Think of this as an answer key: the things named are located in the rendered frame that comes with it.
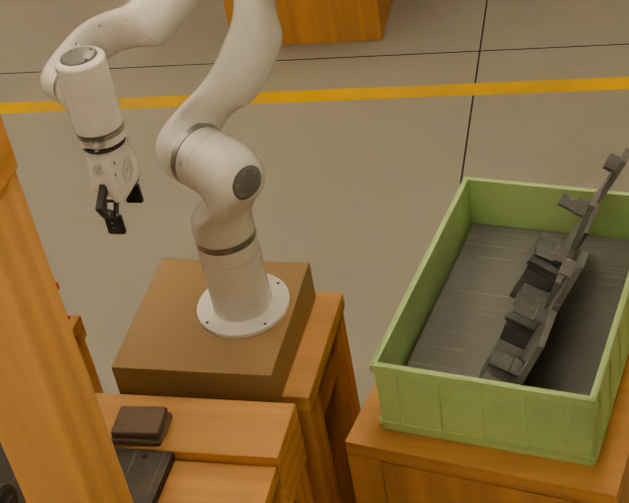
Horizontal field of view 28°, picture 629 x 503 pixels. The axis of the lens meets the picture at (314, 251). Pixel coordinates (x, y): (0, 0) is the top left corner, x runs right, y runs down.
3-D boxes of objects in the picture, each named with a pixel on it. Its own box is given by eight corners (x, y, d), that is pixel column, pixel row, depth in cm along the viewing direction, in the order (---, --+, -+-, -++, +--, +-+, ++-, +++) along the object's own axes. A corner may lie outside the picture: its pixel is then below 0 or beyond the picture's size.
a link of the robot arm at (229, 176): (230, 208, 248) (204, 107, 233) (291, 244, 236) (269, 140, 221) (182, 240, 242) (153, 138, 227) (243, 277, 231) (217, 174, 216)
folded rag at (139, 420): (174, 416, 236) (170, 405, 235) (161, 447, 230) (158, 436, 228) (124, 414, 239) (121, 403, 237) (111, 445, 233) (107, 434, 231)
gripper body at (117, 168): (112, 152, 206) (128, 207, 213) (133, 118, 214) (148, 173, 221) (71, 152, 208) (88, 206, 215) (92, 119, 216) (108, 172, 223)
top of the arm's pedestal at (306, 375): (205, 300, 277) (201, 286, 275) (345, 305, 269) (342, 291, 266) (159, 403, 253) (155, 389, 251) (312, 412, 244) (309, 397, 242)
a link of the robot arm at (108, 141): (112, 140, 205) (117, 155, 207) (130, 111, 212) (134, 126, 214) (66, 140, 208) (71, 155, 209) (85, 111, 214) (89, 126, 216)
